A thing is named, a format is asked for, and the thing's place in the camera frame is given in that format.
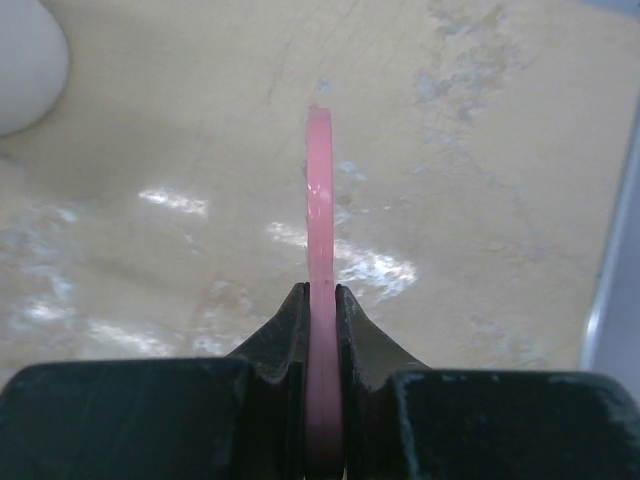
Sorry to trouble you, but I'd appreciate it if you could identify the aluminium table frame rail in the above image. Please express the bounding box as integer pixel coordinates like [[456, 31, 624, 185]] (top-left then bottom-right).
[[579, 144, 640, 374]]

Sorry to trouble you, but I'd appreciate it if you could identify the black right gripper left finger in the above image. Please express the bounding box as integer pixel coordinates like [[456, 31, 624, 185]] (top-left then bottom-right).
[[1, 283, 306, 480]]

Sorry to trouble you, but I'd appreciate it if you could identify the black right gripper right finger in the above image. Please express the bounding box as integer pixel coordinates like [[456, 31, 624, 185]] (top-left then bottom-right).
[[336, 287, 639, 479]]

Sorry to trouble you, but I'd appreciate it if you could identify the white bin with black rim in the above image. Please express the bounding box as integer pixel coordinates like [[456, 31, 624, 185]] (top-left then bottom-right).
[[1, 0, 69, 135]]

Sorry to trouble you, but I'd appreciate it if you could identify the pink hand brush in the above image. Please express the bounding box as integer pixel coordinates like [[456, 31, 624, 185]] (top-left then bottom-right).
[[304, 107, 344, 479]]

